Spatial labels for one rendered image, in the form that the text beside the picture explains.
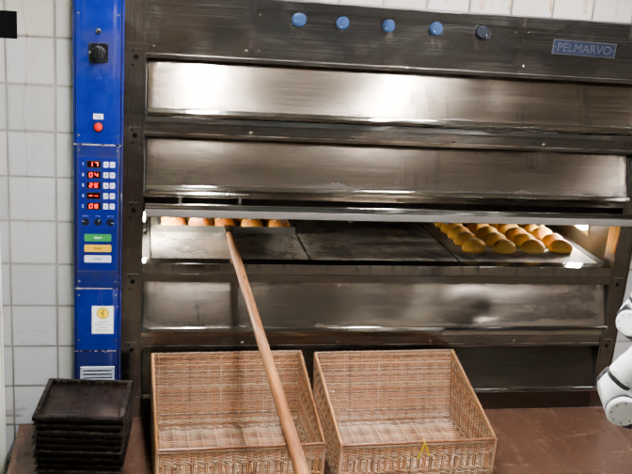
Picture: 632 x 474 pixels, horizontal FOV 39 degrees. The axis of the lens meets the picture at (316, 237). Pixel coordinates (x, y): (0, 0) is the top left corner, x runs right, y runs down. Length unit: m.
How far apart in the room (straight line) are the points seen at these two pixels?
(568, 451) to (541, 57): 1.44
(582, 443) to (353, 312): 0.99
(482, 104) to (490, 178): 0.27
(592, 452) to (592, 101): 1.29
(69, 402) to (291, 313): 0.84
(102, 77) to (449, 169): 1.26
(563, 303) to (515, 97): 0.85
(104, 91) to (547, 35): 1.55
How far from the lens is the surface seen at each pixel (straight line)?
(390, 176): 3.22
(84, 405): 3.09
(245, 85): 3.08
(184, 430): 3.33
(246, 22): 3.07
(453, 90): 3.25
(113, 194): 3.09
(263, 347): 2.48
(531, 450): 3.47
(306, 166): 3.16
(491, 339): 3.58
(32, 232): 3.18
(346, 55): 3.13
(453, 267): 3.40
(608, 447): 3.61
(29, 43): 3.06
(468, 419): 3.38
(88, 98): 3.03
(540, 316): 3.60
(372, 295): 3.37
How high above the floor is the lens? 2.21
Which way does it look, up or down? 17 degrees down
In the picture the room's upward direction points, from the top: 4 degrees clockwise
